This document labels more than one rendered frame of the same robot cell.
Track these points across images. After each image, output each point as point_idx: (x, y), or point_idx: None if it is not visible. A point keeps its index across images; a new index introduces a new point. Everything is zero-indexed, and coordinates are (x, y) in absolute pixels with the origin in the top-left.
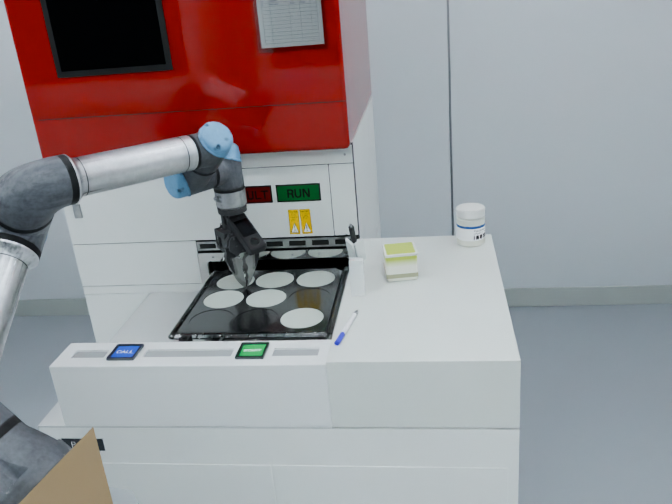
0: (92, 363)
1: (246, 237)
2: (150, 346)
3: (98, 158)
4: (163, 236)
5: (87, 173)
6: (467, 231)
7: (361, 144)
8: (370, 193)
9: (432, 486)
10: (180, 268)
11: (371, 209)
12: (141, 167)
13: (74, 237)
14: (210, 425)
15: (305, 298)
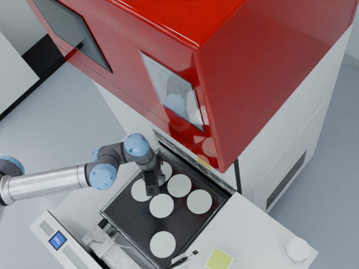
0: (43, 239)
1: (147, 186)
2: (69, 242)
3: (20, 189)
4: (136, 115)
5: (12, 198)
6: (288, 258)
7: (276, 120)
8: (299, 116)
9: None
10: (147, 129)
11: (298, 123)
12: (47, 194)
13: (96, 86)
14: None
15: (178, 222)
